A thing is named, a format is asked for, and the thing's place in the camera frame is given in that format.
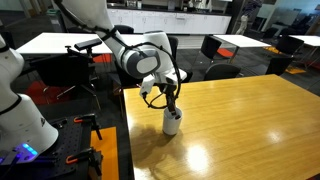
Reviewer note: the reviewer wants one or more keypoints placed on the standing person in beige trousers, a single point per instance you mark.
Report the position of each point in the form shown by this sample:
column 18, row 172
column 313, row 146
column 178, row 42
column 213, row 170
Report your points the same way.
column 248, row 15

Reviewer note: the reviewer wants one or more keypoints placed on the white ceramic mug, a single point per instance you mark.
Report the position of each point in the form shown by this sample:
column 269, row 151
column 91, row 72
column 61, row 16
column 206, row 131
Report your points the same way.
column 171, row 126

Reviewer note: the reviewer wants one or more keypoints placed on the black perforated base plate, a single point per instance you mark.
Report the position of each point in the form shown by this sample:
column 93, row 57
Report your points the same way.
column 71, row 140

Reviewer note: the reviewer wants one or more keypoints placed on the black stereo camera bar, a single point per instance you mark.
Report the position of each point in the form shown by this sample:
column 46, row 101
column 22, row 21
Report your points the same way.
column 88, row 43

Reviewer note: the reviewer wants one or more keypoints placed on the grey waste bin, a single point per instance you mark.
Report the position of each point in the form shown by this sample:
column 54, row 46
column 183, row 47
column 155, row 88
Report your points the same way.
column 55, row 18

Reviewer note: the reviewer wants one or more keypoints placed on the black camera tripod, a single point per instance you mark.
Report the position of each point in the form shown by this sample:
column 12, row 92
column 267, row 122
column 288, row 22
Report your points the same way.
column 89, row 60

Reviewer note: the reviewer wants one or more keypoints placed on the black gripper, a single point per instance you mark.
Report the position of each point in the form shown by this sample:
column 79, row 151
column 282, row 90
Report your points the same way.
column 167, row 88

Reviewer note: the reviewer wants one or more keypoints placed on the white kitchen counter cabinets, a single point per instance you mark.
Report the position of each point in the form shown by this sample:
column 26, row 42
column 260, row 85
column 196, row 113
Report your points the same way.
column 173, row 23

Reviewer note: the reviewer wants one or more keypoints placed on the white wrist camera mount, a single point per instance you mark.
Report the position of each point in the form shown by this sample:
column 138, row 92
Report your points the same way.
column 146, row 86

